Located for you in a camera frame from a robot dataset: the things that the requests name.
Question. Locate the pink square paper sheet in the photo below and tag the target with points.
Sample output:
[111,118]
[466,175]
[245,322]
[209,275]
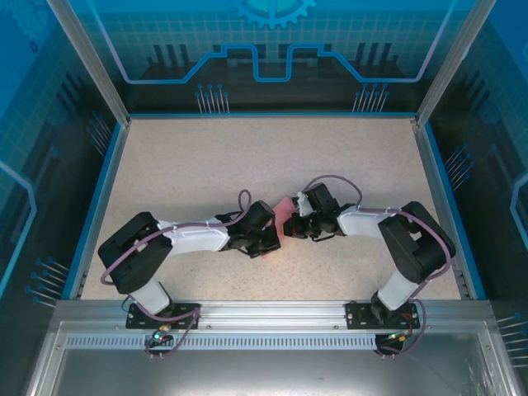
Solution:
[284,206]

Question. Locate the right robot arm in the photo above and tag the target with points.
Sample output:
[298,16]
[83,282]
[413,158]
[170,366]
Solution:
[359,224]

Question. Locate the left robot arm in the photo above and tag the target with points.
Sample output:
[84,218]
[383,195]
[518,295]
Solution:
[194,239]

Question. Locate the blue table edge strip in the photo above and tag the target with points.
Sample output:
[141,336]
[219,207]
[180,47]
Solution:
[470,264]
[93,214]

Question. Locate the blue circuit print panel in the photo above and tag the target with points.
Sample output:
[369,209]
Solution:
[495,144]
[33,123]

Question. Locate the blue gear print panel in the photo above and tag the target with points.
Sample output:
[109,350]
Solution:
[165,24]

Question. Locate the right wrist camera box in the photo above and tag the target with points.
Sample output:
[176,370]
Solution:
[303,206]

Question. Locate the aluminium mounting rail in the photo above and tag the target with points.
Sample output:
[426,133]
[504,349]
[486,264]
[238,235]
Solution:
[272,313]

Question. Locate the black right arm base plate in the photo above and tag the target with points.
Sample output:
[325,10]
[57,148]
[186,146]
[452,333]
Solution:
[356,317]

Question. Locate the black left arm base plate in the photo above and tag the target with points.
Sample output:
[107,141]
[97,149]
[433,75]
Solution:
[134,321]

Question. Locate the aluminium frame post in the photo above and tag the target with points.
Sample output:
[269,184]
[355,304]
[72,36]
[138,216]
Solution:
[453,62]
[88,62]

